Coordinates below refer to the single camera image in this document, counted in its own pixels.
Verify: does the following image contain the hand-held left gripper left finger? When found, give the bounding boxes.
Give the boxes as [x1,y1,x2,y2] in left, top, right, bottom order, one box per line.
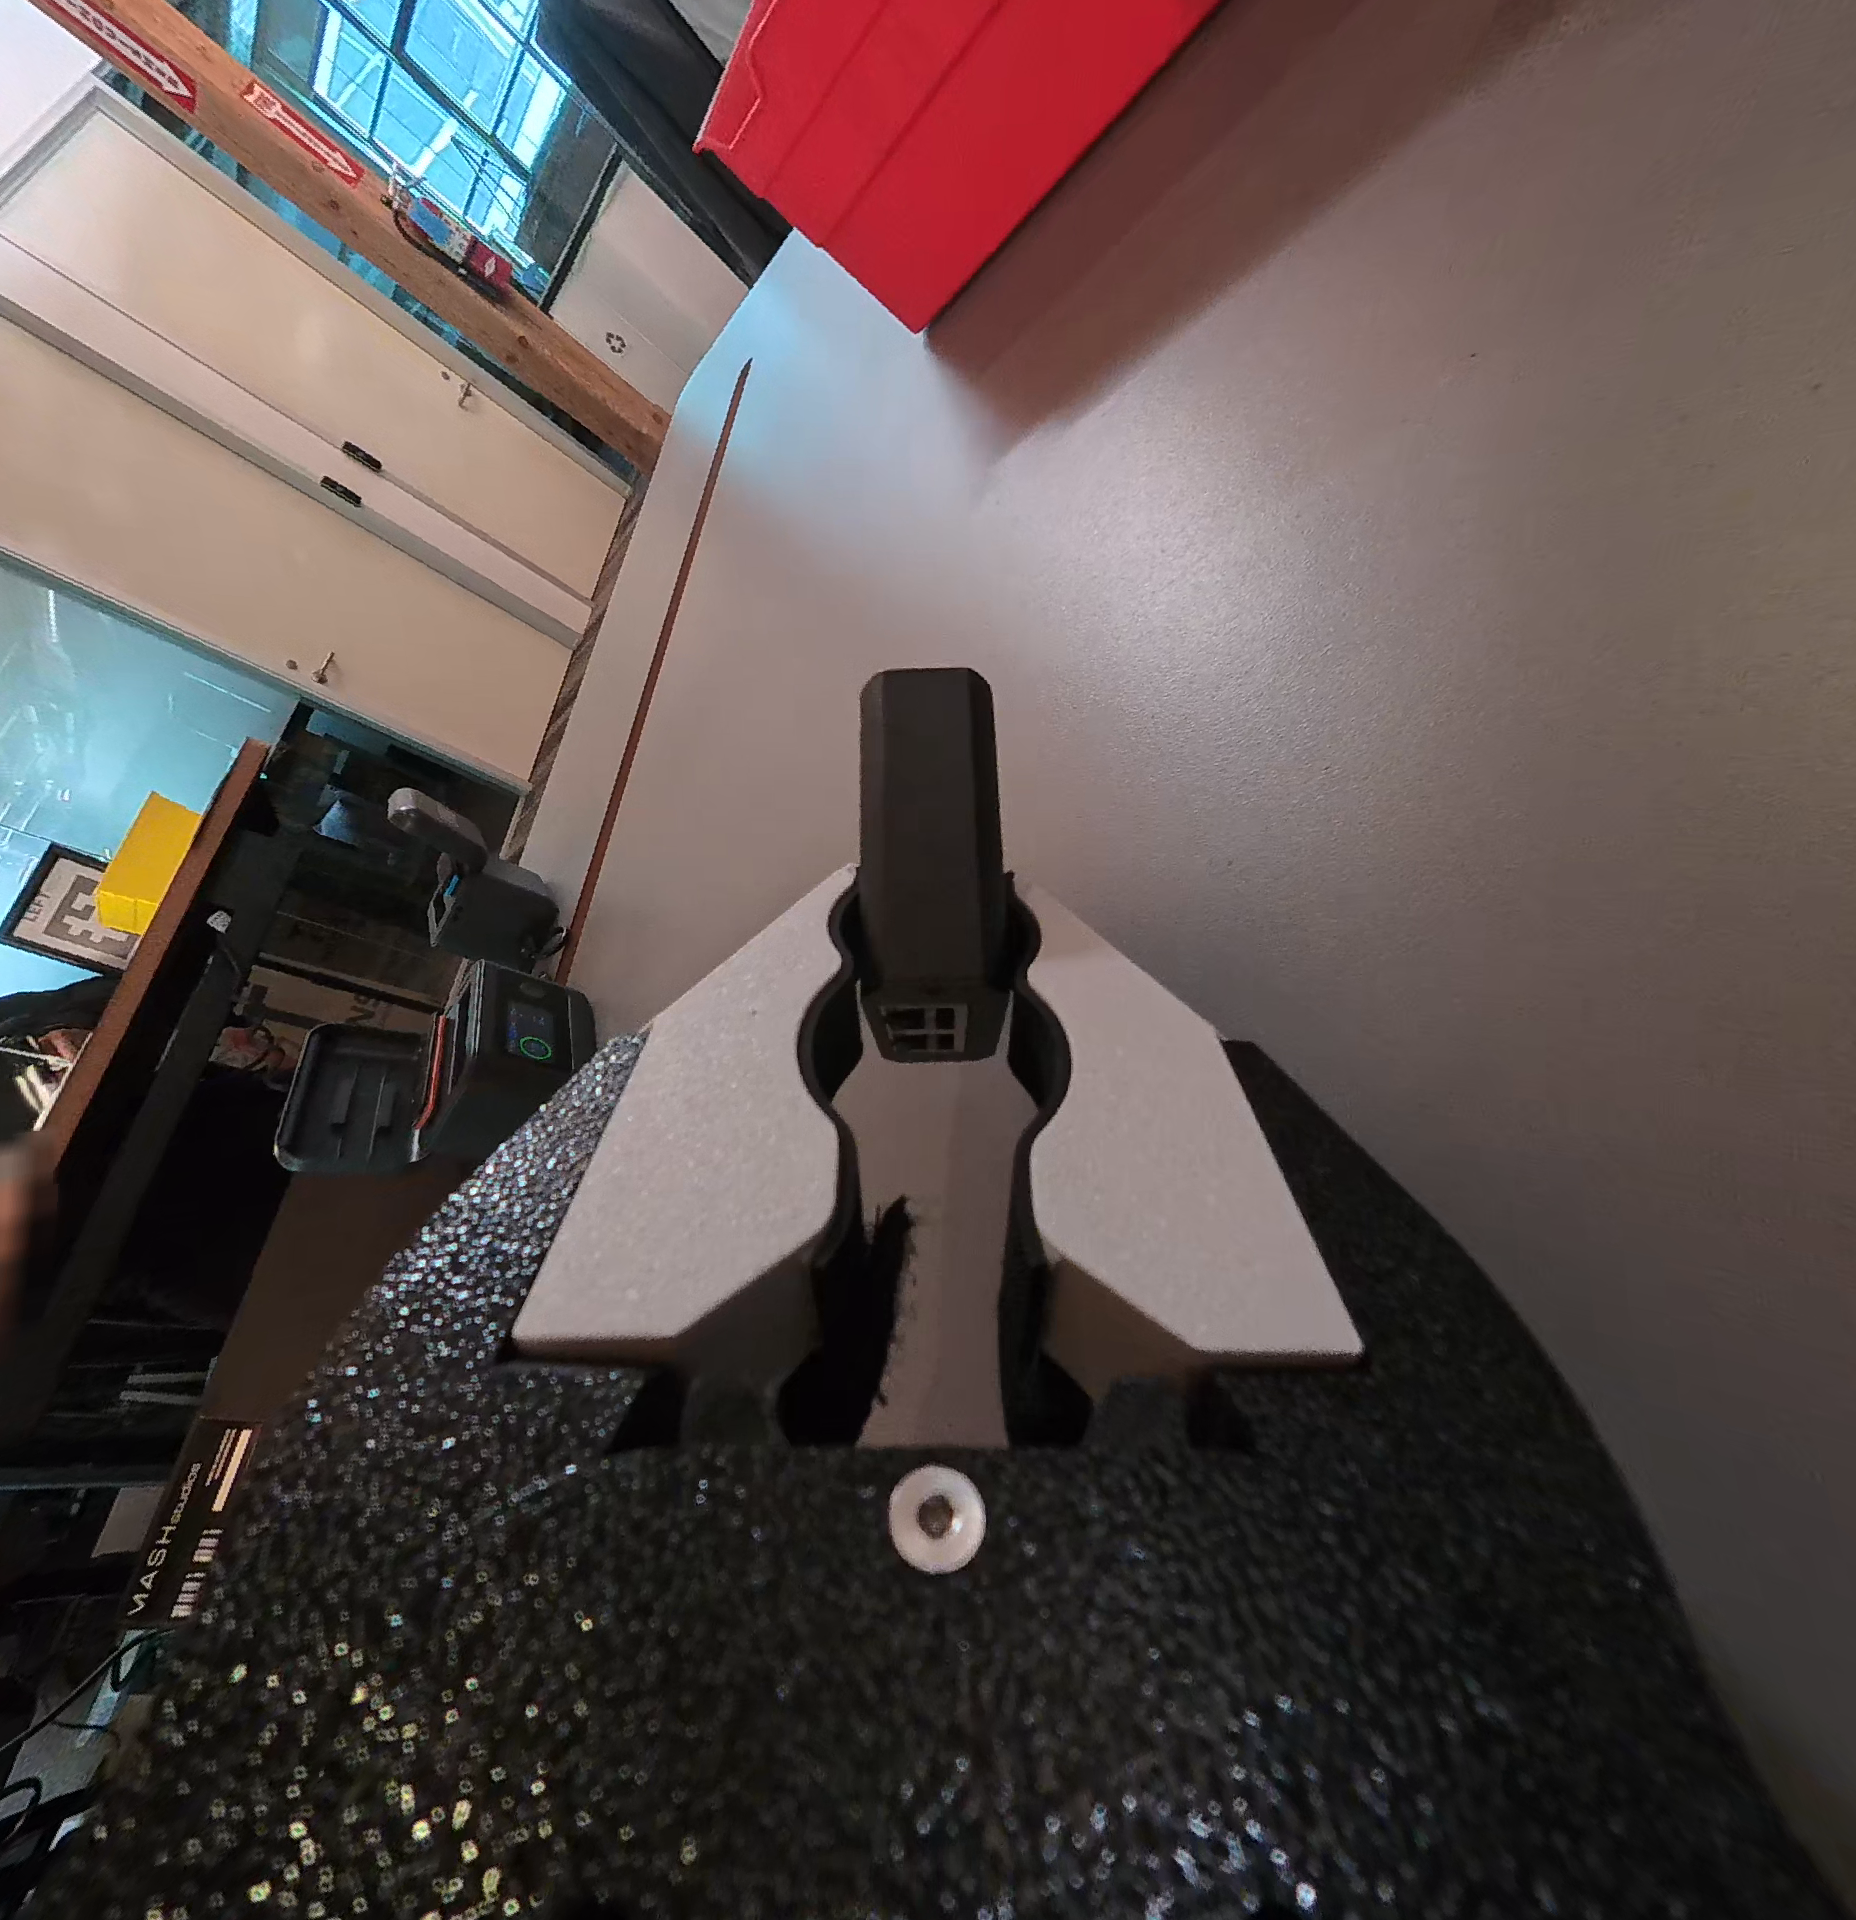
[507,863,887,1444]

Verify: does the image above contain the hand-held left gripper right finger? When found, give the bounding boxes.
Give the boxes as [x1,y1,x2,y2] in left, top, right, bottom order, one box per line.
[1001,882,1368,1444]

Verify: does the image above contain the black ethernet adapter box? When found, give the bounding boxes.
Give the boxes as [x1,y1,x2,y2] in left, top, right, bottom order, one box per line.
[858,666,1012,1064]

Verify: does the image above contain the red plastic bin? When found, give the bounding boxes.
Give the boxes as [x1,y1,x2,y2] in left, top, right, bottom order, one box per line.
[696,0,1217,333]

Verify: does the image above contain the black charging case with screen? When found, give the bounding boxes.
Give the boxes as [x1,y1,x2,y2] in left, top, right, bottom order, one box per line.
[274,959,592,1174]

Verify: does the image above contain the wooden desk with black legs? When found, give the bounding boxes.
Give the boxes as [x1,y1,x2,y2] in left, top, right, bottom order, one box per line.
[0,737,291,1487]

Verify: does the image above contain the small yellow bin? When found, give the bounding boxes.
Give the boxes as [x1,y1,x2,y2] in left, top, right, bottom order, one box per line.
[95,791,210,934]

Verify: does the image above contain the framed marker tag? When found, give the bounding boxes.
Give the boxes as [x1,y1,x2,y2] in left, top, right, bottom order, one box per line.
[0,843,137,981]

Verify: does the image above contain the white cabinet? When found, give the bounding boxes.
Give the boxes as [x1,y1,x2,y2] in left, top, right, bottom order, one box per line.
[0,60,636,798]

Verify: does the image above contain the red arrow sticker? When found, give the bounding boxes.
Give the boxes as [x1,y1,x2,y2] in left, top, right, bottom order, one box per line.
[242,82,367,190]
[50,0,199,110]

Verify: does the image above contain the window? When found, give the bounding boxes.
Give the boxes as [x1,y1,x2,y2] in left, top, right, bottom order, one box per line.
[254,0,622,303]

